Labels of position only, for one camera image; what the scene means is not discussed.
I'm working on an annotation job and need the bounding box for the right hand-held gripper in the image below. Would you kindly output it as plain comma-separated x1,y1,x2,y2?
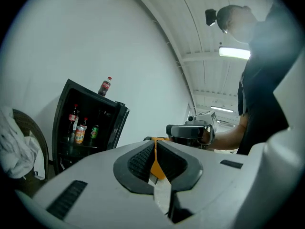
166,110,219,150

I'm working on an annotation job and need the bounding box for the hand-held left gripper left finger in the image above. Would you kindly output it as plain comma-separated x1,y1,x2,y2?
33,139,173,228

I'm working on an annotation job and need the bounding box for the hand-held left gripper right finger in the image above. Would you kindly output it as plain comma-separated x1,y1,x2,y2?
157,140,249,224

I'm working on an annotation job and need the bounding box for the black fridge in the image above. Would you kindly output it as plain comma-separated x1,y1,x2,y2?
51,79,131,176

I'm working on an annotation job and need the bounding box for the small cola drink bottle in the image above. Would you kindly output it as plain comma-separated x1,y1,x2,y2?
98,76,112,97

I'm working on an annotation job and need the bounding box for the person's right forearm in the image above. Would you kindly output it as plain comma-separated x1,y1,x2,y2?
207,124,246,151

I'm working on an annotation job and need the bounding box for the person's right hand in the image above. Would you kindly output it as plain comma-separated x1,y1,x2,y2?
200,128,212,146

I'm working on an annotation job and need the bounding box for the long ceiling light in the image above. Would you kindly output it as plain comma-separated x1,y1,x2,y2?
219,46,251,61
210,105,234,113

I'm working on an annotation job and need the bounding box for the orange plastic object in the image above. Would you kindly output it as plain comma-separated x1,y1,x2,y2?
143,136,170,181

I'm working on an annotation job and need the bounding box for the green can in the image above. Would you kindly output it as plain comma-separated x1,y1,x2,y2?
90,125,100,141

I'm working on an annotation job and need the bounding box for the orange can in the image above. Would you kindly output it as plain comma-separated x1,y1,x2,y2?
74,125,86,145

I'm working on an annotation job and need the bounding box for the tall cola bottle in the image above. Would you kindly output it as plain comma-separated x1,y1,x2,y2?
67,104,80,138

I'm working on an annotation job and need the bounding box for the person's black shirt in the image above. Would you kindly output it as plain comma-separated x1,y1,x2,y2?
237,2,305,156

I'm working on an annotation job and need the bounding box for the white cloth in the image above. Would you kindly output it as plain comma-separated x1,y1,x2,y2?
0,105,46,180

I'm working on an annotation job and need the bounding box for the person's head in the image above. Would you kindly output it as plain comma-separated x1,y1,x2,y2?
216,4,258,44

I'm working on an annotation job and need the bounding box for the black head camera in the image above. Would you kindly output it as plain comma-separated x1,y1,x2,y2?
205,8,218,27

